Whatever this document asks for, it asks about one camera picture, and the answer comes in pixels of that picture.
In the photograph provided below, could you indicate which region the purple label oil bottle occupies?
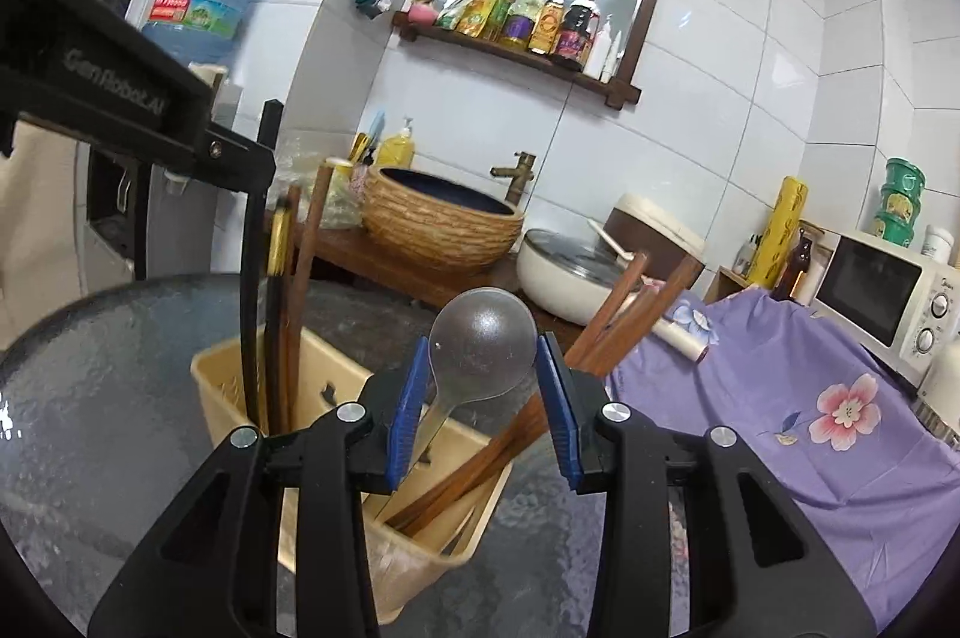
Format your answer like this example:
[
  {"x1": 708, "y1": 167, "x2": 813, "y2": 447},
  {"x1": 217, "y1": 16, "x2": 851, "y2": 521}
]
[{"x1": 501, "y1": 0, "x2": 545, "y2": 50}]

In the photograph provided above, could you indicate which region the yellow wrap roll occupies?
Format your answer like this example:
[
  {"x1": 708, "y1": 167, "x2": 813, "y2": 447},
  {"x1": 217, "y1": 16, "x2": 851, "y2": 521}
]
[{"x1": 757, "y1": 175, "x2": 811, "y2": 290}]

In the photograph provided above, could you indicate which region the dark soy sauce bottle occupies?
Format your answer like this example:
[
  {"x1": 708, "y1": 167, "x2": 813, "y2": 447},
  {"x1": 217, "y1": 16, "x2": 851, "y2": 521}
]
[{"x1": 555, "y1": 0, "x2": 601, "y2": 71}]

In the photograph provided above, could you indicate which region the white microwave oven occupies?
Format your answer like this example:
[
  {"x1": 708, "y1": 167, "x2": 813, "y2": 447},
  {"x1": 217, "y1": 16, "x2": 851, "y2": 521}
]
[{"x1": 810, "y1": 227, "x2": 960, "y2": 384}]

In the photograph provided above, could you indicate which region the white pan with glass lid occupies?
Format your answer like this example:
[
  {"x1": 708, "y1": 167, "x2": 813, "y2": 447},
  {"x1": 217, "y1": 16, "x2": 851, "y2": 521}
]
[{"x1": 525, "y1": 228, "x2": 638, "y2": 294}]

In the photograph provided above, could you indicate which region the brown wooden chopstick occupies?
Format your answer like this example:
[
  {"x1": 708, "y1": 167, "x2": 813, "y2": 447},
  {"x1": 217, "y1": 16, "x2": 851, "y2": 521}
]
[
  {"x1": 390, "y1": 255, "x2": 706, "y2": 534},
  {"x1": 285, "y1": 162, "x2": 333, "y2": 437},
  {"x1": 379, "y1": 252, "x2": 650, "y2": 526},
  {"x1": 397, "y1": 282, "x2": 672, "y2": 538}
]

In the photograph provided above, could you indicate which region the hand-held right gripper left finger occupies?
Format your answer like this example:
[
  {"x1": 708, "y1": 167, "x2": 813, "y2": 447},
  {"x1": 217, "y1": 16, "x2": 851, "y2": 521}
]
[{"x1": 86, "y1": 334, "x2": 430, "y2": 638}]

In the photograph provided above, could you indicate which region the purple floral cloth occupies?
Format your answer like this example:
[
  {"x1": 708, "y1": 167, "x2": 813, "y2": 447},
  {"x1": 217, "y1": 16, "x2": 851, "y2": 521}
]
[{"x1": 607, "y1": 289, "x2": 960, "y2": 616}]

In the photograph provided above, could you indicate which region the clear plastic bag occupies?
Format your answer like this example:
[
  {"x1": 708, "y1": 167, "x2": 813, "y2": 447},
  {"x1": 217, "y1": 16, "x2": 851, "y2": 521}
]
[{"x1": 281, "y1": 136, "x2": 368, "y2": 230}]

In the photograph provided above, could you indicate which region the dark wooden washstand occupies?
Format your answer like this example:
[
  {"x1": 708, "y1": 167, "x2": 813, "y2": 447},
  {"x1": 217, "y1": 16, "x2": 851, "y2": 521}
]
[{"x1": 300, "y1": 225, "x2": 593, "y2": 339}]

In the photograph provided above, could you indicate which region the white rice paddle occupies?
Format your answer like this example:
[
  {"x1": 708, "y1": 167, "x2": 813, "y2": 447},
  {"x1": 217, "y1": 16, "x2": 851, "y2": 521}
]
[{"x1": 586, "y1": 218, "x2": 638, "y2": 268}]

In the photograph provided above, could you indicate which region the grey spoon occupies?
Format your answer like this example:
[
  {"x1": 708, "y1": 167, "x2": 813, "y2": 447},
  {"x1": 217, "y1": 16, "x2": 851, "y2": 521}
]
[{"x1": 373, "y1": 287, "x2": 539, "y2": 523}]

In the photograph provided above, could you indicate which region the yellow seasoning pouch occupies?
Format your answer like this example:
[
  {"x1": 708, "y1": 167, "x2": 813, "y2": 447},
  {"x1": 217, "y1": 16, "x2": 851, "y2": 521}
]
[{"x1": 454, "y1": 0, "x2": 502, "y2": 40}]

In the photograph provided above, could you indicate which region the white water dispenser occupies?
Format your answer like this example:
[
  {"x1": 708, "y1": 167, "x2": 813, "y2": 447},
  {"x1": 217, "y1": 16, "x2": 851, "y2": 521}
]
[{"x1": 75, "y1": 64, "x2": 248, "y2": 283}]

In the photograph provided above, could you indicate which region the beige plastic utensil holder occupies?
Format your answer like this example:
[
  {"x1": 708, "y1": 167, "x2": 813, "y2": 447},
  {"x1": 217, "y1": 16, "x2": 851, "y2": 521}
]
[{"x1": 190, "y1": 327, "x2": 515, "y2": 624}]

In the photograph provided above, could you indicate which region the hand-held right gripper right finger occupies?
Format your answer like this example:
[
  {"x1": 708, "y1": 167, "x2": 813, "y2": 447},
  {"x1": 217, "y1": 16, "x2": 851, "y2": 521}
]
[{"x1": 534, "y1": 330, "x2": 878, "y2": 638}]

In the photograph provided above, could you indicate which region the yellow dish soap bottle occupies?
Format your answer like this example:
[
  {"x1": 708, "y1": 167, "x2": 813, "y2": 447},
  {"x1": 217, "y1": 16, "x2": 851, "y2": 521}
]
[{"x1": 377, "y1": 117, "x2": 416, "y2": 168}]

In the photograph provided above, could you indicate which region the wooden storage box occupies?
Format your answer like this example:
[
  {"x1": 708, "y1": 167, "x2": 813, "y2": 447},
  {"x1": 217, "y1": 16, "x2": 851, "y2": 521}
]
[{"x1": 705, "y1": 218, "x2": 841, "y2": 305}]

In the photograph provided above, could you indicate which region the white squeeze bottle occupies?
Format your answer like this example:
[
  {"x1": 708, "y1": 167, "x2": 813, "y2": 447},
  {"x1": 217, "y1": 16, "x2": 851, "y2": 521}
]
[{"x1": 600, "y1": 31, "x2": 625, "y2": 83}]

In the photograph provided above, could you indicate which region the white plastic bottle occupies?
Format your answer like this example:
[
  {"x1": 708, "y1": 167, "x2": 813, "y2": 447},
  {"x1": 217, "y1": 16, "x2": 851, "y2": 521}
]
[{"x1": 583, "y1": 14, "x2": 612, "y2": 79}]

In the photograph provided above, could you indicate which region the white jar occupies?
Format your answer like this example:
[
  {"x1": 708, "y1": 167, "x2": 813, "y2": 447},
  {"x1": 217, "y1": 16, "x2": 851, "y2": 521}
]
[{"x1": 921, "y1": 224, "x2": 955, "y2": 264}]

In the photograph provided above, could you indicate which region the woven pattern wash basin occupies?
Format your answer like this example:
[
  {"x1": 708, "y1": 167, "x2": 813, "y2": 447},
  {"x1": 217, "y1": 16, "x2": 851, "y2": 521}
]
[{"x1": 361, "y1": 165, "x2": 526, "y2": 279}]

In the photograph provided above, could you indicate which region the green instant noodle cup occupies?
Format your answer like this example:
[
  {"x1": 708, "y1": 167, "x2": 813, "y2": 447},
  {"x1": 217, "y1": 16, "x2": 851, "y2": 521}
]
[
  {"x1": 879, "y1": 184, "x2": 923, "y2": 219},
  {"x1": 885, "y1": 157, "x2": 927, "y2": 193},
  {"x1": 874, "y1": 210, "x2": 916, "y2": 248}
]

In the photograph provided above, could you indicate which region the brown and white rice cooker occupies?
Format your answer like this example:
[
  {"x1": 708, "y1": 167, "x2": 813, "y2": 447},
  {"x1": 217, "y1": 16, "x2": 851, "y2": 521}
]
[{"x1": 604, "y1": 193, "x2": 707, "y2": 290}]

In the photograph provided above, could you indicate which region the brass bamboo-style faucet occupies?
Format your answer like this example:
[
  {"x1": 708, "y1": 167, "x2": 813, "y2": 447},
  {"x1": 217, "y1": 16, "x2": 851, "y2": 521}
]
[{"x1": 490, "y1": 151, "x2": 537, "y2": 206}]

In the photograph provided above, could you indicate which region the cream frying pan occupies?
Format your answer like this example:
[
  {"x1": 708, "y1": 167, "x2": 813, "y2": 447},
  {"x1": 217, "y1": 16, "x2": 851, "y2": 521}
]
[{"x1": 517, "y1": 228, "x2": 710, "y2": 362}]

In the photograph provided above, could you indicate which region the brown glass bottle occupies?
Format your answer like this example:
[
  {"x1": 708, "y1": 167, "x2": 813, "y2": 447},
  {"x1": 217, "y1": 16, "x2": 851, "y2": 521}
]
[{"x1": 772, "y1": 227, "x2": 812, "y2": 302}]

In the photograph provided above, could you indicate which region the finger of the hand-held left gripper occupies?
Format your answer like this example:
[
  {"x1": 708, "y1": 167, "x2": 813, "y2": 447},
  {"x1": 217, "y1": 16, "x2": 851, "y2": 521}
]
[{"x1": 238, "y1": 100, "x2": 284, "y2": 437}]

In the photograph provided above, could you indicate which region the amber yellow label bottle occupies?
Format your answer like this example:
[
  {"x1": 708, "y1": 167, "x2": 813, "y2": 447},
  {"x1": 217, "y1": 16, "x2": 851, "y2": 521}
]
[{"x1": 529, "y1": 0, "x2": 569, "y2": 56}]

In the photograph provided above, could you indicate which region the wooden framed mirror shelf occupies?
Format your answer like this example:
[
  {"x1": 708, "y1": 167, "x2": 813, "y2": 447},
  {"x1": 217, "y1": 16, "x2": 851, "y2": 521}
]
[{"x1": 392, "y1": 0, "x2": 676, "y2": 110}]

